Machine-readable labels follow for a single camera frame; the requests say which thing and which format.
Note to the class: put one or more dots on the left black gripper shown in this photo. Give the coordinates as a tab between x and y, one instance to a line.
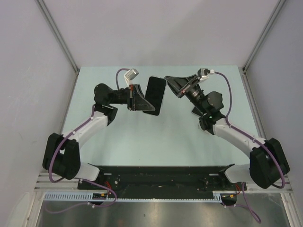
136	101

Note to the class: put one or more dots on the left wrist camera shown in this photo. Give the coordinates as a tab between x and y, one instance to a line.
130	75

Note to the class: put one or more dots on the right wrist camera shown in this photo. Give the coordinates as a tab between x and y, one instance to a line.
204	73

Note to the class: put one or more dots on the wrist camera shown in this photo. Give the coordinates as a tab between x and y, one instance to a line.
204	73
130	75

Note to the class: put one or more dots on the left aluminium frame post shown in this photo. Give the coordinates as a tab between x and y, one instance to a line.
57	34

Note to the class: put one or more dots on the black phone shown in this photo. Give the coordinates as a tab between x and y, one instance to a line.
196	112

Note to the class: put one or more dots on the beige silicone phone case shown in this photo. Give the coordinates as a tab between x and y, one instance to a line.
206	132

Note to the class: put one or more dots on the right aluminium frame post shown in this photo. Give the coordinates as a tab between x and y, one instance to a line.
264	33

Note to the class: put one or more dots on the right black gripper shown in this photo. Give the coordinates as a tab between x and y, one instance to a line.
178	85

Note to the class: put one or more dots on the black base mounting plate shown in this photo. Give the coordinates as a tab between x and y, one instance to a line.
162	183

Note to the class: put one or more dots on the aluminium frame post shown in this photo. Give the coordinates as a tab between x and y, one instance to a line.
57	34
264	33

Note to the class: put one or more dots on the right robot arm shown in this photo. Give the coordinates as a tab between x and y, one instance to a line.
268	164

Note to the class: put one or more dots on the right aluminium side rail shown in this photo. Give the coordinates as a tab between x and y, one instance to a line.
252	103

